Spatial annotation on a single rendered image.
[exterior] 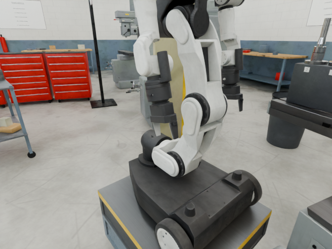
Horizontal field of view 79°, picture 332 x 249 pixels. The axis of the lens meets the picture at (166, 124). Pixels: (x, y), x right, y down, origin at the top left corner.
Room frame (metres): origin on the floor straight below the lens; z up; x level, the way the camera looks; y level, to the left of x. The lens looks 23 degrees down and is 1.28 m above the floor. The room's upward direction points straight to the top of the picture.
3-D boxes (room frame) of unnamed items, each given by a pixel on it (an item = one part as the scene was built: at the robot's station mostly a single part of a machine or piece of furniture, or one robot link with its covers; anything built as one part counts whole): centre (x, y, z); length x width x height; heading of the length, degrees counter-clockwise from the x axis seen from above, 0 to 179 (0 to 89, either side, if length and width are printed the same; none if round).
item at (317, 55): (0.96, -0.69, 1.21); 0.05 x 0.05 x 0.05
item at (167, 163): (0.95, -0.06, 0.68); 0.21 x 0.20 x 0.13; 40
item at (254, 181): (0.91, -0.44, 0.50); 0.20 x 0.05 x 0.20; 40
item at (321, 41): (0.96, -0.69, 1.30); 0.03 x 0.03 x 0.11
